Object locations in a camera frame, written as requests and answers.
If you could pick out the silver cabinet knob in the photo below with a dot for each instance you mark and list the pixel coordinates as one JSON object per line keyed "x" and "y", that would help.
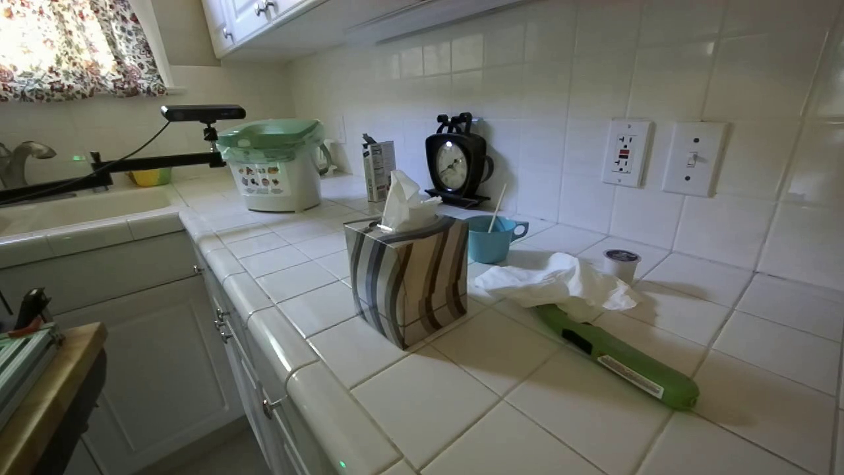
{"x": 216, "y": 309}
{"x": 266, "y": 404}
{"x": 224, "y": 332}

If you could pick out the white tissue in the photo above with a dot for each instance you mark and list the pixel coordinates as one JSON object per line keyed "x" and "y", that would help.
{"x": 403, "y": 200}

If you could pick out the blue mug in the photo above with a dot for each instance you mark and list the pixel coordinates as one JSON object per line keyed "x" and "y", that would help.
{"x": 489, "y": 241}

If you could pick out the silver metal holder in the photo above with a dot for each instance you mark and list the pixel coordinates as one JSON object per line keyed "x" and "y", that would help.
{"x": 377, "y": 171}

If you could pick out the black mantel clock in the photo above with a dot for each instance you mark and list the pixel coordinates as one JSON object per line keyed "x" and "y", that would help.
{"x": 455, "y": 161}

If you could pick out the white crumpled cloth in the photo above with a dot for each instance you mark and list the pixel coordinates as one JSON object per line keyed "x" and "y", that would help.
{"x": 555, "y": 277}

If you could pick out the small white pod cup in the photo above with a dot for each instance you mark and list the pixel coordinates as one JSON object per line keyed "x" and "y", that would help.
{"x": 619, "y": 265}

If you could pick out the white power outlet plate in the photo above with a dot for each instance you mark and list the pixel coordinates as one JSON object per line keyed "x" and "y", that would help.
{"x": 626, "y": 150}

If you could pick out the green elongated handheld tool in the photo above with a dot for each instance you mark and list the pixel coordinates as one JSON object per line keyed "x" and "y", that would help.
{"x": 614, "y": 356}

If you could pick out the yellow sponge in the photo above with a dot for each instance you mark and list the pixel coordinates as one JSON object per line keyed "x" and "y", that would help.
{"x": 147, "y": 178}

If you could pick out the black clamp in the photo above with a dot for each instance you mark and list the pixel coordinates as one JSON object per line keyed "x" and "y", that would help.
{"x": 31, "y": 307}

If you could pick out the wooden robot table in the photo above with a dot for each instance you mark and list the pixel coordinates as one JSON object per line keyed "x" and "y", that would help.
{"x": 52, "y": 386}

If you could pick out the floral window curtain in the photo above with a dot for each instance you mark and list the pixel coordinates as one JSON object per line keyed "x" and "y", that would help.
{"x": 68, "y": 43}

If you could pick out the silver sink faucet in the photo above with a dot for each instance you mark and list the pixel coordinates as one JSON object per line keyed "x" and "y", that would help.
{"x": 21, "y": 158}

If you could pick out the black stereo camera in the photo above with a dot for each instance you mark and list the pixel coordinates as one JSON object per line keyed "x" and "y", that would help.
{"x": 201, "y": 112}

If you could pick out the white wall outlet right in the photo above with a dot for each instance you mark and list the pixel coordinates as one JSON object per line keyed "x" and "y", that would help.
{"x": 693, "y": 158}

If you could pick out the metal mounting rail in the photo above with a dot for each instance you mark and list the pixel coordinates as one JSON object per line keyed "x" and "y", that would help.
{"x": 21, "y": 364}

